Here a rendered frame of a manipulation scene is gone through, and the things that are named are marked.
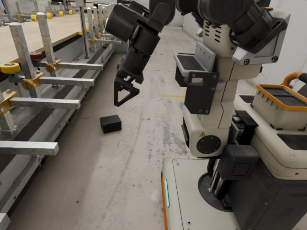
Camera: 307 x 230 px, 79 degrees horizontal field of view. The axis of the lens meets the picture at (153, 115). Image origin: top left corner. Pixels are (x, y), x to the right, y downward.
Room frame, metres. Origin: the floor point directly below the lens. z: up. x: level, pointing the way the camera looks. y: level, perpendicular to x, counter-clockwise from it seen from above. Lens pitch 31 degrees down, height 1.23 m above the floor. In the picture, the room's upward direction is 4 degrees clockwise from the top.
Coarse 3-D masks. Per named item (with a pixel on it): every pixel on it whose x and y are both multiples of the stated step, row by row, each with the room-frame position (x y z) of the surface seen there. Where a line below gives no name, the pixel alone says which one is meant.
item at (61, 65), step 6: (36, 66) 1.15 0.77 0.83; (42, 66) 1.15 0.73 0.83; (60, 66) 1.16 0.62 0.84; (66, 66) 1.16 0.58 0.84; (72, 66) 1.16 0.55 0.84; (78, 66) 1.17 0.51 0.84; (84, 66) 1.17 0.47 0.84; (90, 66) 1.17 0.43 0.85; (96, 66) 1.18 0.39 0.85; (102, 66) 1.19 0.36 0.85
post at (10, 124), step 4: (0, 92) 0.64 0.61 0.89; (0, 96) 0.64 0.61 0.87; (0, 100) 0.63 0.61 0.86; (8, 112) 0.64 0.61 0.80; (0, 116) 0.62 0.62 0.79; (4, 116) 0.62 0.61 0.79; (8, 116) 0.64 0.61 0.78; (0, 120) 0.61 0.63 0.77; (4, 120) 0.62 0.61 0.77; (8, 120) 0.63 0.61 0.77; (12, 120) 0.65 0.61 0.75; (0, 124) 0.61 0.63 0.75; (4, 124) 0.62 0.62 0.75; (8, 124) 0.62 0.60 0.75; (12, 124) 0.64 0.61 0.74; (4, 128) 0.61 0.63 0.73; (8, 128) 0.62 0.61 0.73; (12, 128) 0.63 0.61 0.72
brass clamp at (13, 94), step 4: (4, 92) 0.71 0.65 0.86; (12, 92) 0.71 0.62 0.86; (16, 92) 0.72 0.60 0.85; (4, 96) 0.67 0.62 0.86; (8, 96) 0.67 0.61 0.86; (12, 96) 0.69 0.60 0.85; (16, 96) 0.71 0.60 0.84; (4, 100) 0.64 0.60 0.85; (8, 100) 0.66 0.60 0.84; (0, 104) 0.61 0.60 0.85; (4, 104) 0.63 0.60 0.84; (8, 104) 0.65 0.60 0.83; (0, 108) 0.61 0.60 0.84; (4, 108) 0.62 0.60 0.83; (8, 108) 0.64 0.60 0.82; (0, 112) 0.60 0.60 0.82; (4, 112) 0.62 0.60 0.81
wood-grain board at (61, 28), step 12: (24, 24) 2.37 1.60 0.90; (36, 24) 2.44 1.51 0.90; (48, 24) 2.52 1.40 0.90; (60, 24) 2.60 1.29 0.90; (72, 24) 2.69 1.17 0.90; (0, 36) 1.61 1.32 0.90; (36, 36) 1.72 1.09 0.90; (60, 36) 1.81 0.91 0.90; (72, 36) 1.96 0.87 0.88; (0, 48) 1.23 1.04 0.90; (12, 48) 1.25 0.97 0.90; (36, 48) 1.30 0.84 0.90; (0, 60) 0.99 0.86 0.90; (12, 60) 1.00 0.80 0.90
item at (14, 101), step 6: (12, 102) 0.66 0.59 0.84; (18, 102) 0.66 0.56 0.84; (24, 102) 0.66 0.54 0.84; (30, 102) 0.67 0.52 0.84; (36, 102) 0.67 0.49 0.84; (42, 102) 0.67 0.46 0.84; (48, 102) 0.67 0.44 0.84; (54, 102) 0.67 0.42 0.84; (60, 102) 0.68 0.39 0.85; (66, 102) 0.68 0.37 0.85; (72, 102) 0.68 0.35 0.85; (78, 102) 0.69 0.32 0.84; (60, 108) 0.67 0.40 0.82; (66, 108) 0.68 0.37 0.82; (72, 108) 0.68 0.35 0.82; (78, 108) 0.68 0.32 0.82
